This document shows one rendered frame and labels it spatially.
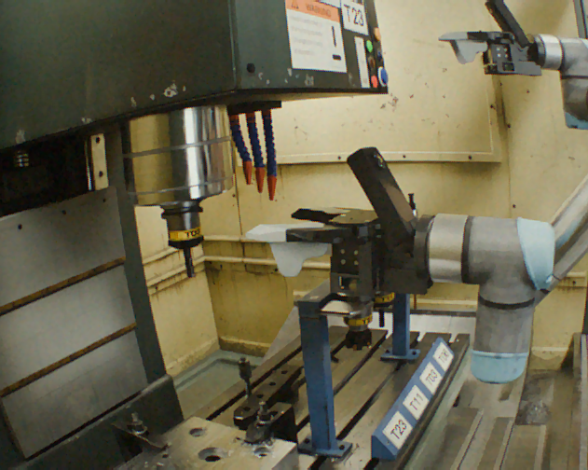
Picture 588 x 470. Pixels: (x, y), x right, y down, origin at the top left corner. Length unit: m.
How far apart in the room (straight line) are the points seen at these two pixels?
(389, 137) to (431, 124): 0.15
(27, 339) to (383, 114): 1.22
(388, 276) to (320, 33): 0.33
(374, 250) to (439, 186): 1.05
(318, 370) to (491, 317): 0.42
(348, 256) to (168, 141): 0.26
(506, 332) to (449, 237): 0.13
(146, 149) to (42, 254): 0.48
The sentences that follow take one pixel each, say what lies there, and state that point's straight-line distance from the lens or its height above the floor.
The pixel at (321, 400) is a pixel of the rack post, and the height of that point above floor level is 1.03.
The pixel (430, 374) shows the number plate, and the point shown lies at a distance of 1.18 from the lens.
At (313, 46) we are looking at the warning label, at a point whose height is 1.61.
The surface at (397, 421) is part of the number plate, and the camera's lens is 1.01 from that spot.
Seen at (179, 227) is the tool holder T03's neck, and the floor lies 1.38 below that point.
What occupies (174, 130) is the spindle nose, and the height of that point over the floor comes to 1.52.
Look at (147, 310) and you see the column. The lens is 1.38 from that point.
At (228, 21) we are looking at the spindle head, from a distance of 0.54.
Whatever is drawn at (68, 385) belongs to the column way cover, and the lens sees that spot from 1.19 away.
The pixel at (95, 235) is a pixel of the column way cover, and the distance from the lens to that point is 1.18.
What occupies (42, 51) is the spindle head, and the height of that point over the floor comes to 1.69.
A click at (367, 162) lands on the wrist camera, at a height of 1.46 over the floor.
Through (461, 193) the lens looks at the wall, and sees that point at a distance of 1.62.
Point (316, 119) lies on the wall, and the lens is 1.75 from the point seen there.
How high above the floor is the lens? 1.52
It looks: 13 degrees down
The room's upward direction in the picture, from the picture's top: 6 degrees counter-clockwise
